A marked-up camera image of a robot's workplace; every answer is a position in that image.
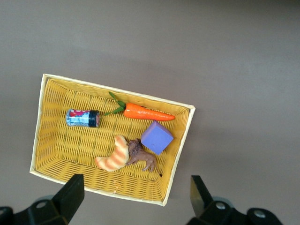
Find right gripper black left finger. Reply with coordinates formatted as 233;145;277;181
0;173;85;225

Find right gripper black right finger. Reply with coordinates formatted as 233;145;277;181
188;175;284;225

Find yellow woven basket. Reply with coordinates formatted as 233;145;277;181
29;73;196;207

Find toy croissant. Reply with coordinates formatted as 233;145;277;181
94;135;130;173

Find brown toy lion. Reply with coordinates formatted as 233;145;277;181
126;138;163;177

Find purple foam block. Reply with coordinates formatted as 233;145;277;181
141;120;174;156

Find small dark can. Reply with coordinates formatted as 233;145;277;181
65;108;101;128

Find orange toy carrot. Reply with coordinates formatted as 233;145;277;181
103;91;176;122

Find brown table cover sheet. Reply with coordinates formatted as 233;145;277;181
0;0;300;225

